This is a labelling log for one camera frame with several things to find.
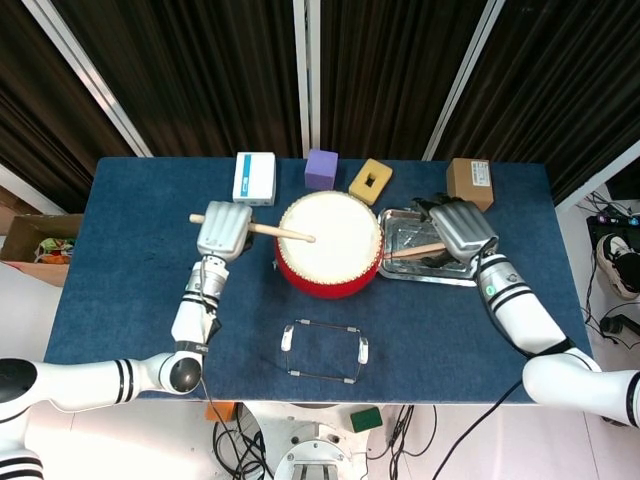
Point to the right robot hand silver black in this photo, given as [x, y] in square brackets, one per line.
[462, 230]

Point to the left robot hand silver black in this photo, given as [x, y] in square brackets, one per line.
[222, 230]

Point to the wooden drumstick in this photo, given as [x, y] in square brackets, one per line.
[415, 251]
[280, 232]

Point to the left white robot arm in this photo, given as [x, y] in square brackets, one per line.
[192, 320]

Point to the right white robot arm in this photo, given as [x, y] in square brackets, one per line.
[525, 320]

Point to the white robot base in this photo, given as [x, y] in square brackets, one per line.
[310, 435]

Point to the red drum white skin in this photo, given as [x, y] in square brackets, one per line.
[327, 260]

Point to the closed brown cardboard box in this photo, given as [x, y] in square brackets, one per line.
[470, 175]

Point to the white box blue stripe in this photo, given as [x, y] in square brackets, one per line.
[254, 177]

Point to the steel rectangular tray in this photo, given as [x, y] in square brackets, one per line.
[400, 232]

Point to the blue table cloth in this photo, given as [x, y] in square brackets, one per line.
[150, 200]

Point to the yellow sponge with hole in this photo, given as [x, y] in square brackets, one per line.
[382, 172]

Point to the purple foam cube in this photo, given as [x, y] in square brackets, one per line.
[321, 167]

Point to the black device with lights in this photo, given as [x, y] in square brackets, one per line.
[612, 227]

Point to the dark curtain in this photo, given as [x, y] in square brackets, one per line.
[200, 75]

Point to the black white sneaker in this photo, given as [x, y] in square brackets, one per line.
[617, 265]

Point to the colourful packets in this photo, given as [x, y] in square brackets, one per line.
[52, 250]

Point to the orange block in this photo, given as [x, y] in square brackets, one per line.
[220, 411]

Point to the black cylinder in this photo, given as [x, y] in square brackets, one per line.
[617, 325]

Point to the open cardboard box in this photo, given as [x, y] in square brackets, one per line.
[20, 235]

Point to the green block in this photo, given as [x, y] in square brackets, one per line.
[366, 420]

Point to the white frame post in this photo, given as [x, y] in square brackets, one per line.
[462, 75]
[22, 187]
[87, 75]
[306, 75]
[595, 182]

